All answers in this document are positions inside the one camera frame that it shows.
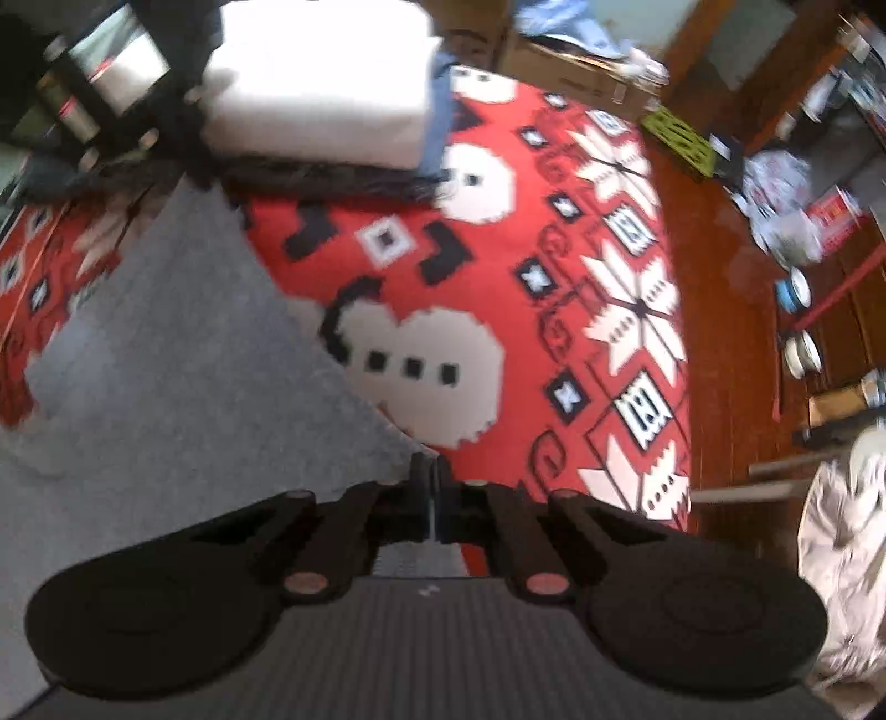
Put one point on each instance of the green plastic crate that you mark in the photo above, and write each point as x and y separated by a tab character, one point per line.
682	138

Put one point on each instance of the red carton box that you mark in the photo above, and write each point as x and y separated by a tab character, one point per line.
834	214

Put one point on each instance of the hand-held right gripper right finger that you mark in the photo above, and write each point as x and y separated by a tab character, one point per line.
453	505

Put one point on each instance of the wooden drawer cabinet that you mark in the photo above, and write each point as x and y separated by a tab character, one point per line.
858	311

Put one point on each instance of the cardboard box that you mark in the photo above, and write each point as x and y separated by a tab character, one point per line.
567	76

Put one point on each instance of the dark folded cloth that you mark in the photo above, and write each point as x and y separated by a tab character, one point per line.
332	180

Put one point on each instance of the white red plastic bag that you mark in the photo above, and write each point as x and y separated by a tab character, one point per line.
775	173

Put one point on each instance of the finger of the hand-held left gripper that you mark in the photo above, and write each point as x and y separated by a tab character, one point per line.
201	152

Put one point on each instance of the folded blue jeans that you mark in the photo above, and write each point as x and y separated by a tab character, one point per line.
436	118

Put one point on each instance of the red broom stick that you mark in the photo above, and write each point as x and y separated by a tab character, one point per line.
837	291

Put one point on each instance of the wooden chair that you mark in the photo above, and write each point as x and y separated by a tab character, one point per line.
747	493

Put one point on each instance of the pale blue crumpled cloth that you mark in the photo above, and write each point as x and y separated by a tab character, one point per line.
567	28

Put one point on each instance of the grey shirt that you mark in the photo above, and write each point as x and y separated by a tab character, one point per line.
173	346

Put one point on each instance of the white folded cloth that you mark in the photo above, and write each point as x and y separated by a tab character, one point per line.
318	76

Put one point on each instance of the blue ceramic bowl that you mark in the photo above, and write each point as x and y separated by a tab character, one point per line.
792	291

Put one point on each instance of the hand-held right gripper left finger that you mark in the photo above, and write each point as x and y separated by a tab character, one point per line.
415	498

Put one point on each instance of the red patterned blanket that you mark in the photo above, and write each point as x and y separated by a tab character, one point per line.
540	173

